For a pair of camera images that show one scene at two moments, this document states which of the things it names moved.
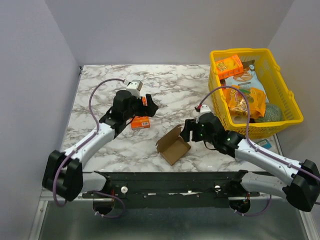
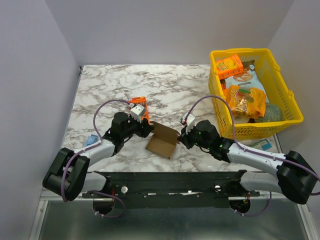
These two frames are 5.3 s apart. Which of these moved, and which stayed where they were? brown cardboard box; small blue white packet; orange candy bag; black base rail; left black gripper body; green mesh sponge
Moved: brown cardboard box; left black gripper body
Stayed: orange candy bag; black base rail; small blue white packet; green mesh sponge
